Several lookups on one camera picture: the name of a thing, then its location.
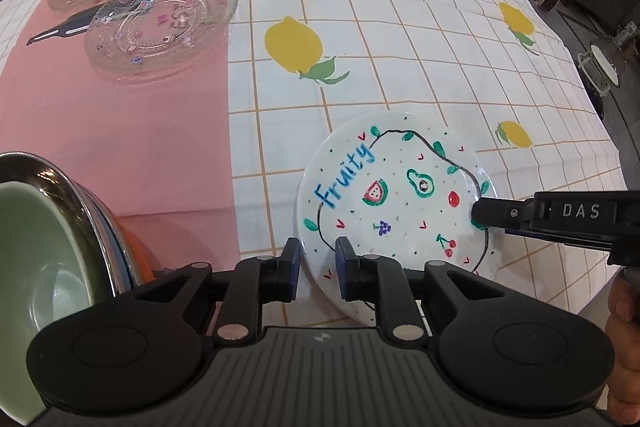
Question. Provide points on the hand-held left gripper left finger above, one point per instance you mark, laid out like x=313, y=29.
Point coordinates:
x=295, y=268

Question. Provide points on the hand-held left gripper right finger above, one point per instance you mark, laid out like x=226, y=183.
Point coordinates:
x=343, y=268

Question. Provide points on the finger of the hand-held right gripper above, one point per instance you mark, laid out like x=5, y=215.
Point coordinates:
x=500, y=212

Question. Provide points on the white fruit print plate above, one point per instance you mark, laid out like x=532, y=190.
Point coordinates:
x=400, y=167

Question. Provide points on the blue steel bowl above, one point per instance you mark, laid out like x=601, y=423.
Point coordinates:
x=107, y=237

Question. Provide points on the person's right hand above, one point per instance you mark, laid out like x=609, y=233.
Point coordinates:
x=625, y=307

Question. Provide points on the round glass side table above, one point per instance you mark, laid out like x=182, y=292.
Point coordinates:
x=602, y=62

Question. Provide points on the orange steel bowl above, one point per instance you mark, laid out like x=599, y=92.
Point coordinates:
x=139, y=257

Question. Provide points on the pink table mat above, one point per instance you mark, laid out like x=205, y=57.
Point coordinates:
x=150, y=132

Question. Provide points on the green ceramic bowl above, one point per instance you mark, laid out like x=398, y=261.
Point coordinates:
x=45, y=282

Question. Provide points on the large clear glass plate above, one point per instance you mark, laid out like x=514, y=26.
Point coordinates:
x=200, y=32

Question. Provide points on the black plastic piece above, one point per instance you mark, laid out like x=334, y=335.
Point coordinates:
x=50, y=36

